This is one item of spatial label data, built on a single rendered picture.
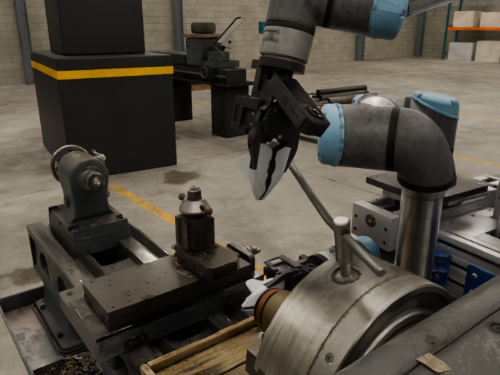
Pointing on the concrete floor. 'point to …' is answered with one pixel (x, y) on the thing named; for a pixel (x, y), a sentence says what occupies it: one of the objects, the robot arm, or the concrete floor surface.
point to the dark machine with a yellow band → (105, 85)
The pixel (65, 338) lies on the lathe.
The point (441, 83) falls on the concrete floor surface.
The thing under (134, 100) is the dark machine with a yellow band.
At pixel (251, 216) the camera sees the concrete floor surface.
